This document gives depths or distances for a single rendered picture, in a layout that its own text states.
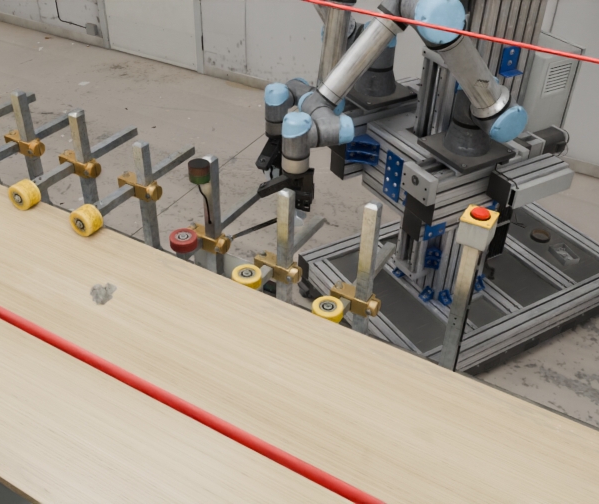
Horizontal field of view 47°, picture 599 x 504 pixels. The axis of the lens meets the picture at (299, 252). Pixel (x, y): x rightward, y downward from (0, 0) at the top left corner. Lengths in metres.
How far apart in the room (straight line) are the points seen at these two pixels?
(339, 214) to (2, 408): 2.47
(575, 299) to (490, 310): 0.38
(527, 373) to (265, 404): 1.68
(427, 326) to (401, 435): 1.32
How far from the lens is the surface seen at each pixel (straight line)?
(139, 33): 5.68
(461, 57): 1.92
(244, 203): 2.25
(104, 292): 1.87
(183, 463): 1.48
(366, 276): 1.83
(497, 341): 2.80
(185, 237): 2.03
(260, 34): 5.00
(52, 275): 1.97
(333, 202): 3.85
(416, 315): 2.85
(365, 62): 1.95
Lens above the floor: 2.09
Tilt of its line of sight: 37 degrees down
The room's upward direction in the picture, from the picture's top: 2 degrees clockwise
